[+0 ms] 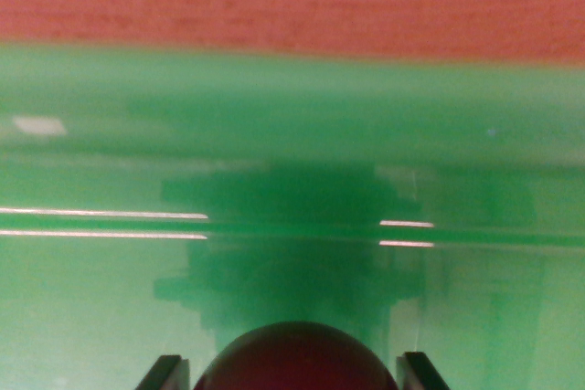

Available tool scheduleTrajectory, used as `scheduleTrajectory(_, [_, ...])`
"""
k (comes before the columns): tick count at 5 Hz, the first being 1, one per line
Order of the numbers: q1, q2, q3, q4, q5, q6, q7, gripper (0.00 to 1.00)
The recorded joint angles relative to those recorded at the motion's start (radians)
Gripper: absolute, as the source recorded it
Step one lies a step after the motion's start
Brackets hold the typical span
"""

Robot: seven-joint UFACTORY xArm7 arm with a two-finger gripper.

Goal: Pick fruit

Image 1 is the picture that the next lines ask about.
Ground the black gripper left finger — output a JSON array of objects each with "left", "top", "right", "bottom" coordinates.
[{"left": 134, "top": 354, "right": 191, "bottom": 390}]

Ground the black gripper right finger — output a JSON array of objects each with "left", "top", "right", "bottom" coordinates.
[{"left": 395, "top": 351, "right": 452, "bottom": 390}]

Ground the dark red plum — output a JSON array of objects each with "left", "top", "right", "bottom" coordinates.
[{"left": 194, "top": 321, "right": 399, "bottom": 390}]

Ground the green plastic tray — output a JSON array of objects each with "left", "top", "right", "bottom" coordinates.
[{"left": 0, "top": 41, "right": 585, "bottom": 390}]

